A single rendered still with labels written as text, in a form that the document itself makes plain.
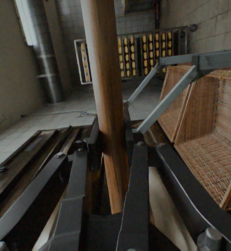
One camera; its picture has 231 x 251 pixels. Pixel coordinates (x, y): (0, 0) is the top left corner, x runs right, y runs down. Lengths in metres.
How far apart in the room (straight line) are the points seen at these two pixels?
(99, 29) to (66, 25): 5.21
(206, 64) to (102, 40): 0.45
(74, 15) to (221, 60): 4.94
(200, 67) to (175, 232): 0.59
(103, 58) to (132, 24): 5.06
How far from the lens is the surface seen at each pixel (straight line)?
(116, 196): 0.23
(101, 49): 0.17
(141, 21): 5.27
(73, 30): 5.32
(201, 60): 0.58
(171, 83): 1.72
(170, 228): 0.80
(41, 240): 0.85
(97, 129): 0.19
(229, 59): 0.61
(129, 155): 0.17
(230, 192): 0.79
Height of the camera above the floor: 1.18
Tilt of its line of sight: 3 degrees up
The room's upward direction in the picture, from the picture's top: 96 degrees counter-clockwise
